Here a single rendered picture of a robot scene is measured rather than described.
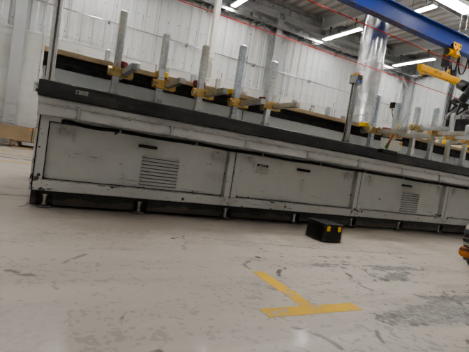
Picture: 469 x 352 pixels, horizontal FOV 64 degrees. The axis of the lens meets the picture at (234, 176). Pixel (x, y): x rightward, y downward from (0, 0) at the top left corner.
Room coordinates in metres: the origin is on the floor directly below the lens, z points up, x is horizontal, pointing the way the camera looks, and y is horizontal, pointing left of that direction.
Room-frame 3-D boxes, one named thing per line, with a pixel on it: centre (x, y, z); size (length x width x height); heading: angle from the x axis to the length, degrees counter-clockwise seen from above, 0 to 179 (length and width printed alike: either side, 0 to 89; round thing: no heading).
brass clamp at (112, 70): (2.08, 0.71, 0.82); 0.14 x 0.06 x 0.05; 118
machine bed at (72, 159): (3.58, -0.95, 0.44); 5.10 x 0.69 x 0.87; 118
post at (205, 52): (2.31, 0.29, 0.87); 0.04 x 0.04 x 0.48; 28
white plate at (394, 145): (3.09, -1.24, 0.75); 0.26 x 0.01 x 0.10; 118
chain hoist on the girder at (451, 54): (7.48, -3.86, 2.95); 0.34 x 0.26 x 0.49; 118
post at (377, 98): (3.01, -1.03, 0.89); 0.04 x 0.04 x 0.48; 28
